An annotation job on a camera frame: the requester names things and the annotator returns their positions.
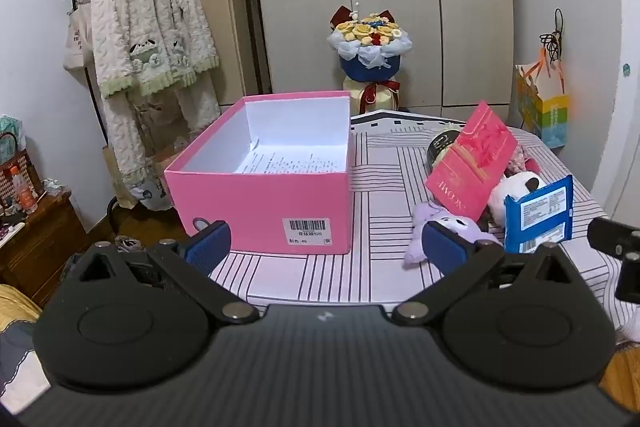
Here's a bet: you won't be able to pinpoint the patterned slipper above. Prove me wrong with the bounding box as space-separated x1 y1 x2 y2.
115 234 147 254

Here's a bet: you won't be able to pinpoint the pink red booklet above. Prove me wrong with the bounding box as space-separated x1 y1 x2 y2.
424 101 518 220

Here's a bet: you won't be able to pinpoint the cream gift box red ribbon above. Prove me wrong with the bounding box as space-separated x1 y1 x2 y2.
342 74 402 115

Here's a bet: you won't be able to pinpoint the white wardrobe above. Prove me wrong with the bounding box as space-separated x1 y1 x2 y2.
250 0 516 112

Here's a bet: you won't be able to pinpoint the black hanging cable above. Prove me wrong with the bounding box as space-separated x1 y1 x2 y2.
540 8 565 64

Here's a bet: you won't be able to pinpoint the white refrigerator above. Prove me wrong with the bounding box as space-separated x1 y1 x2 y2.
592 0 640 228

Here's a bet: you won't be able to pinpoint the assorted small cosmetics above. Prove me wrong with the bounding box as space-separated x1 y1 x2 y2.
0 207 26 248

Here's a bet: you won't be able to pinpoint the striped white tablecloth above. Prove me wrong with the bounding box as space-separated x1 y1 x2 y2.
210 109 640 343

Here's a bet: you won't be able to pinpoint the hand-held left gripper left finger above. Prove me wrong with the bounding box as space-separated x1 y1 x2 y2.
62 221 261 325

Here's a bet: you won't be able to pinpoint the orange drink bottle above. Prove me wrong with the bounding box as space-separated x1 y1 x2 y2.
9 166 39 214

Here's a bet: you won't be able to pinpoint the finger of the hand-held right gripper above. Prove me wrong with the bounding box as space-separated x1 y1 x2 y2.
587 217 640 303

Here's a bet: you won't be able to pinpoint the colourful paper bag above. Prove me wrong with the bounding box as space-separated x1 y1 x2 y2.
515 47 571 150

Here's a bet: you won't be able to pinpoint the purple plush toy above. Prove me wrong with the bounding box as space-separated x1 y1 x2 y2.
402 201 501 268

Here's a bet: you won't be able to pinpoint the cream tote bag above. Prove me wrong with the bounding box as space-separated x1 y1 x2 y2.
62 2 99 85

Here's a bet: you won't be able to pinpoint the white plush toy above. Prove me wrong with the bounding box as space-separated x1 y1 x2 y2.
487 172 548 228

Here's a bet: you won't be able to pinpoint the woven handbag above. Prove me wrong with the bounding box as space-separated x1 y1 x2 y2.
0 132 43 208

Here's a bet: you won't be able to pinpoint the cream fluffy cardigan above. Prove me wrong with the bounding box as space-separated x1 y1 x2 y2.
90 0 221 98

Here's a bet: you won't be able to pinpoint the green tissue pack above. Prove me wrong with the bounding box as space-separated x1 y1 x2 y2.
0 114 26 158

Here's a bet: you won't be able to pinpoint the yellow printed bedding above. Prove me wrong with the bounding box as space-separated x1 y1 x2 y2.
0 284 53 413

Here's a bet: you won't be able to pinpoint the black gold round packet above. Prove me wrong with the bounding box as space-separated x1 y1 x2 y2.
426 130 458 170

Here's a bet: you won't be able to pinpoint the flower bouquet blue wrap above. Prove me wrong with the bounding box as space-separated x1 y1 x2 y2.
327 4 414 82

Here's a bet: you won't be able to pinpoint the wooden cabinet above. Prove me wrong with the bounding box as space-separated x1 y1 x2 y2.
0 189 91 308

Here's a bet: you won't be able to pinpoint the pink cardboard box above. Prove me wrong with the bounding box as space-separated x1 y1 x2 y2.
164 90 353 255

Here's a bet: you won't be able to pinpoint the printed paper sheet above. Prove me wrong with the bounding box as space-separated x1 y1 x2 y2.
235 141 348 176

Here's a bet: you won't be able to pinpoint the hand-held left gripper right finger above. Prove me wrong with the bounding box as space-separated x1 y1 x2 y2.
391 222 588 325

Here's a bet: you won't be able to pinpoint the pink fuzzy item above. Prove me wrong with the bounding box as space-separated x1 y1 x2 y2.
506 142 543 178

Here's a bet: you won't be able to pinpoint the blue packet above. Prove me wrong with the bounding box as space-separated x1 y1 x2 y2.
504 175 574 254

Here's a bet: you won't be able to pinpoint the cream fluffy pajama pants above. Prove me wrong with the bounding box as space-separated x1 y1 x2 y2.
102 77 223 212

